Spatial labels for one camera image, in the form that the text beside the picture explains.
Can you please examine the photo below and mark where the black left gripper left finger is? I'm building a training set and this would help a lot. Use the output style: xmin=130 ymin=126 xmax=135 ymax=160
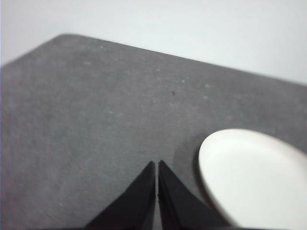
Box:
xmin=85 ymin=161 xmax=155 ymax=230

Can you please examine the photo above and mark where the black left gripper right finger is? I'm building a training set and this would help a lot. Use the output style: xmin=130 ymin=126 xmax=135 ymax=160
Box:
xmin=157 ymin=160 xmax=231 ymax=230

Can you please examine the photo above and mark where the white round plate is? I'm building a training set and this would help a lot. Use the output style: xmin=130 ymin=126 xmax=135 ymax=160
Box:
xmin=198 ymin=128 xmax=307 ymax=228

